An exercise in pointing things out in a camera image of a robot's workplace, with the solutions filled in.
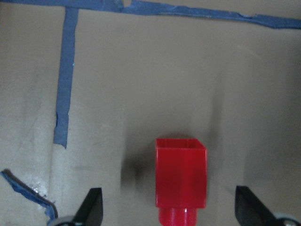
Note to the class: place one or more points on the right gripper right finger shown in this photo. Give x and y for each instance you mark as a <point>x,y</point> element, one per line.
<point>249,210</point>

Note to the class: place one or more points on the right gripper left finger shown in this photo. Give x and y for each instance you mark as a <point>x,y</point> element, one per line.
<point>90,212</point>

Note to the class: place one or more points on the red toy block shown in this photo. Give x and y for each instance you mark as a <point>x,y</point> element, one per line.
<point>180,180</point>

